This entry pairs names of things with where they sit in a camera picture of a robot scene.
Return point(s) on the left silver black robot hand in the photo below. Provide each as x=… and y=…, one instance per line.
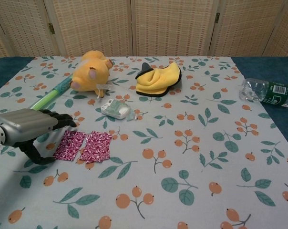
x=24, y=124

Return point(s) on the giant green blue pen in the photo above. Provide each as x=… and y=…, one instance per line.
x=51, y=95

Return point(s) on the orange plush toy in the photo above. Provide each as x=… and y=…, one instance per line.
x=89, y=74

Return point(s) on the small green white packet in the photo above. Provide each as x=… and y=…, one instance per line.
x=115, y=109

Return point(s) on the yellow black microfiber cloth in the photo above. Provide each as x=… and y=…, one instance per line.
x=158, y=81

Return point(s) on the floral print tablecloth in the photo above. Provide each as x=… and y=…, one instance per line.
x=170, y=148

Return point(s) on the woven folding screen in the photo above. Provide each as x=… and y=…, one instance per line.
x=144, y=26

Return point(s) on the clear plastic water bottle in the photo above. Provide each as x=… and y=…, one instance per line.
x=272, y=93

